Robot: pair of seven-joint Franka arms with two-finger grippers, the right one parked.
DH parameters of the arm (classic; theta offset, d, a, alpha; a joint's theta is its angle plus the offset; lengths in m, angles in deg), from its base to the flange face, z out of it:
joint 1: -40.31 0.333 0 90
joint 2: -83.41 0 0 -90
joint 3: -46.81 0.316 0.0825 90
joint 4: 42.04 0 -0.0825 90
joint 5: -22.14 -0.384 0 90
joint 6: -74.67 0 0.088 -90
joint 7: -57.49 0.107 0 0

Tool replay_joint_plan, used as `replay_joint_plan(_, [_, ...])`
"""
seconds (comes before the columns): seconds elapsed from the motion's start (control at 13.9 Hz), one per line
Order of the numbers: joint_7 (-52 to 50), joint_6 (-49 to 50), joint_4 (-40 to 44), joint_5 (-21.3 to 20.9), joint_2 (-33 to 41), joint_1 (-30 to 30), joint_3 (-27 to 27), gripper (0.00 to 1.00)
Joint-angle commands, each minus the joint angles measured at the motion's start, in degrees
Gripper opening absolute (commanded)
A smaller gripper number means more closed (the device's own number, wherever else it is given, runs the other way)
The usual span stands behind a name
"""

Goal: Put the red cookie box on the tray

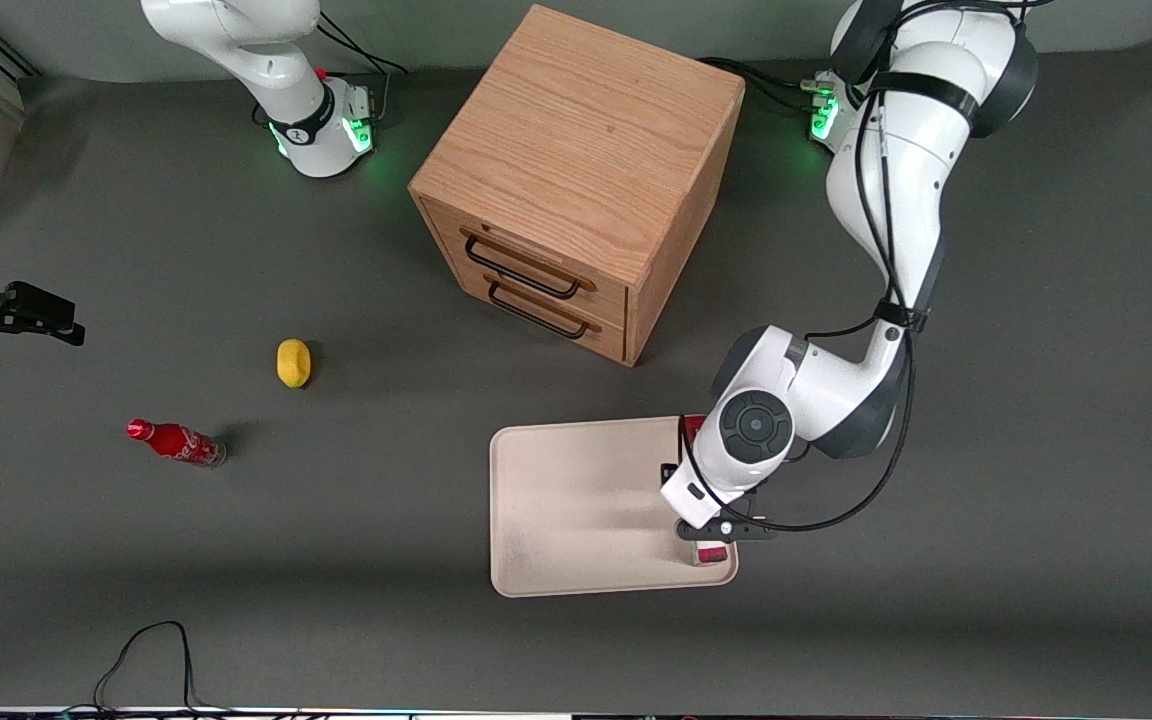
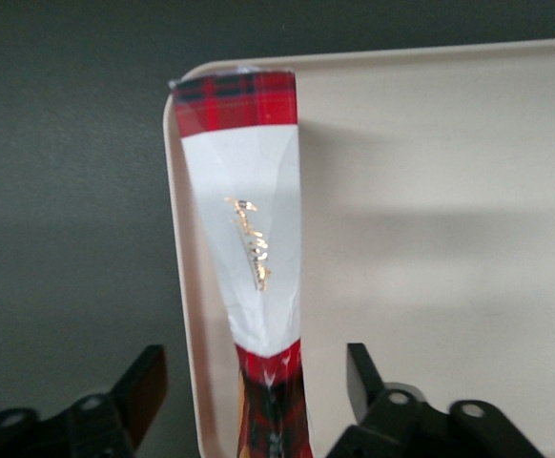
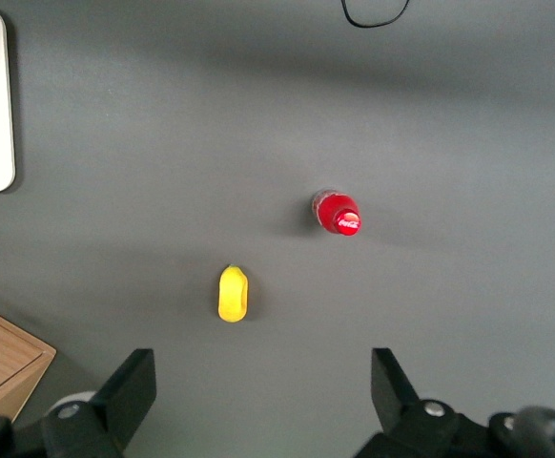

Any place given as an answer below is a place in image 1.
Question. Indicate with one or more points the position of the wooden drawer front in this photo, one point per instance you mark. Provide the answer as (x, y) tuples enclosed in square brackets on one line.
[(611, 340), (611, 300)]

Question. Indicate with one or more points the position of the yellow lemon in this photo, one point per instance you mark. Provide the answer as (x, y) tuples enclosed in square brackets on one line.
[(293, 363)]

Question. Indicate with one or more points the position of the red cola bottle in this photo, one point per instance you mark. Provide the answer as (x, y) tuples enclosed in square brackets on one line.
[(176, 441)]

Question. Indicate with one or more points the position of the black metal frame bar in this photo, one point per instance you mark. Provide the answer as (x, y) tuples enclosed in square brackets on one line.
[(1, 50)]

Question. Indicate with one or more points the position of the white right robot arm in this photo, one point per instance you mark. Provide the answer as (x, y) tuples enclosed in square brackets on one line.
[(266, 60)]

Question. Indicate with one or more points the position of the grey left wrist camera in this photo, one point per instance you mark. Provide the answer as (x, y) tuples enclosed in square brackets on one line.
[(726, 528)]

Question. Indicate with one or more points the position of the beige plastic tray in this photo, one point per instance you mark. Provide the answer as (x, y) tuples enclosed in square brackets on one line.
[(576, 505)]

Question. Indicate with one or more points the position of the wooden drawer cabinet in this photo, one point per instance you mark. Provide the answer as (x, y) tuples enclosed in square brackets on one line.
[(586, 130)]

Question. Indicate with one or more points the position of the red cookie box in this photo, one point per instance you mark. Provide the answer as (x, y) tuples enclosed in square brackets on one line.
[(712, 553)]

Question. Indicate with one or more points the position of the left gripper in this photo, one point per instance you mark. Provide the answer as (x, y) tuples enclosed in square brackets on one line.
[(668, 471)]

